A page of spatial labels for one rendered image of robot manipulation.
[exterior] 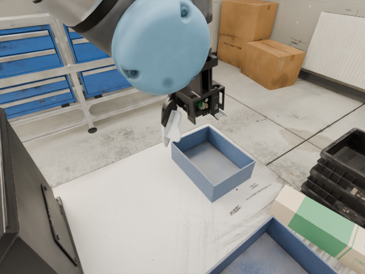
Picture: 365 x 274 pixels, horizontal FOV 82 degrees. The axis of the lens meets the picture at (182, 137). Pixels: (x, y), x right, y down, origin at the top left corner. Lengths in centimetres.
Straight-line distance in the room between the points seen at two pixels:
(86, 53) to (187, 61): 167
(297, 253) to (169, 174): 36
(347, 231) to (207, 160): 37
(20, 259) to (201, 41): 29
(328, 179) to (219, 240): 66
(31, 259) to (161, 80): 26
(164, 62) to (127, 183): 50
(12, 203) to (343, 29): 292
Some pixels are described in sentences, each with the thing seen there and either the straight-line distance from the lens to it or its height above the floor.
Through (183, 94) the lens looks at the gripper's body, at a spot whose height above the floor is 101.
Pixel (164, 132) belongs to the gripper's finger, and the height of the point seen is 91.
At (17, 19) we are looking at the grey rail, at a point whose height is 93.
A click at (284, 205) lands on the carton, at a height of 76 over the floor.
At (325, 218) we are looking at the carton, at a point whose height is 76.
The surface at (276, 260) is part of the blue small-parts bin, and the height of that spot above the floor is 70.
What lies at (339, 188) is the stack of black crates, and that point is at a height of 48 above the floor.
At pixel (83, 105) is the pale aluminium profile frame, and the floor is 28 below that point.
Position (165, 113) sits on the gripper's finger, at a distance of 42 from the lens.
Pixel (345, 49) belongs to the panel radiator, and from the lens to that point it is 294.
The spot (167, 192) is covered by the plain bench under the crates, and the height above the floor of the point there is 70.
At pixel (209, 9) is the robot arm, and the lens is 35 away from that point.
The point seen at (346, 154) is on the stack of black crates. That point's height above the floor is 49.
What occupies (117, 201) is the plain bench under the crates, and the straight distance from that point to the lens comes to 60.
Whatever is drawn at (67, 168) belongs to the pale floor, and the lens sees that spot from 181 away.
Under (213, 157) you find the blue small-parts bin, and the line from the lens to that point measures 68.
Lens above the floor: 118
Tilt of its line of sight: 40 degrees down
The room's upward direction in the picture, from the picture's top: straight up
